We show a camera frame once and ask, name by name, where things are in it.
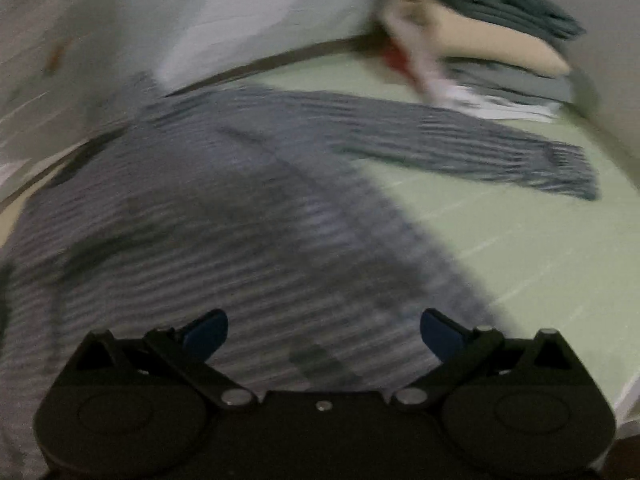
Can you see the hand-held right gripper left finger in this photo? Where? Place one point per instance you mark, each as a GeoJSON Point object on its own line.
{"type": "Point", "coordinates": [207, 335]}

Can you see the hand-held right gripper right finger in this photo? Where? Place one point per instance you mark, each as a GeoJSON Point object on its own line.
{"type": "Point", "coordinates": [442, 335]}

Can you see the blue plaid shirt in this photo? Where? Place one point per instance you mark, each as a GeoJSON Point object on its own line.
{"type": "Point", "coordinates": [225, 210]}

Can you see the pile of folded clothes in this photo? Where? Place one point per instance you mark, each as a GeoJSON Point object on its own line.
{"type": "Point", "coordinates": [450, 92]}

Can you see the folded grey garment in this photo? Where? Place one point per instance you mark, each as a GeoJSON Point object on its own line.
{"type": "Point", "coordinates": [515, 82]}

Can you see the folded red garment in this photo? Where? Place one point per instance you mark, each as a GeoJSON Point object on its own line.
{"type": "Point", "coordinates": [397, 60]}

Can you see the folded beige garment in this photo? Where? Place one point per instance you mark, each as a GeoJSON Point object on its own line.
{"type": "Point", "coordinates": [480, 40]}

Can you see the carrot print white sheet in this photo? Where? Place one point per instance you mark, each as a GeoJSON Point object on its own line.
{"type": "Point", "coordinates": [125, 20]}

